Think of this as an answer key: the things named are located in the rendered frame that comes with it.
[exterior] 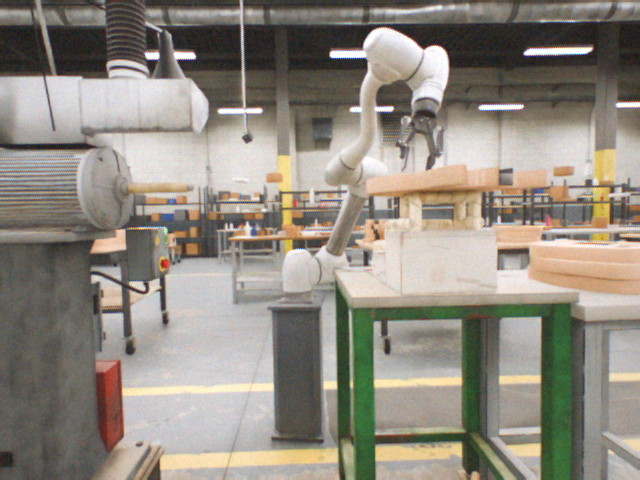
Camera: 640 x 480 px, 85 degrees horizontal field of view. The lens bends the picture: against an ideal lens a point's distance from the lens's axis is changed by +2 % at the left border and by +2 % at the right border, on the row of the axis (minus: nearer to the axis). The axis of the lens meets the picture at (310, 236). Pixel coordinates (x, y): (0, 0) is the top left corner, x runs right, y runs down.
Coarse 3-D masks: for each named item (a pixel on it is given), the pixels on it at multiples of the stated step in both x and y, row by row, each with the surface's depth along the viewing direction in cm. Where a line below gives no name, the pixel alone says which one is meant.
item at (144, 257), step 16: (128, 240) 130; (144, 240) 131; (160, 240) 138; (128, 256) 131; (144, 256) 131; (160, 256) 138; (96, 272) 128; (128, 272) 131; (144, 272) 131; (160, 272) 138; (128, 288) 133
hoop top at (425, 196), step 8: (416, 192) 95; (424, 192) 95; (432, 192) 95; (440, 192) 95; (448, 192) 96; (456, 192) 96; (464, 192) 96; (472, 192) 96; (424, 200) 95; (432, 200) 95; (440, 200) 95; (448, 200) 96; (456, 200) 96; (464, 200) 96
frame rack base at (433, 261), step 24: (408, 240) 94; (432, 240) 94; (456, 240) 95; (480, 240) 95; (408, 264) 94; (432, 264) 95; (456, 264) 95; (480, 264) 96; (408, 288) 95; (432, 288) 95; (456, 288) 96; (480, 288) 96
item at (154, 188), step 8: (136, 184) 110; (144, 184) 110; (152, 184) 110; (160, 184) 110; (168, 184) 110; (176, 184) 110; (184, 184) 110; (136, 192) 110; (144, 192) 110; (152, 192) 110; (160, 192) 110; (168, 192) 110; (176, 192) 111; (184, 192) 111
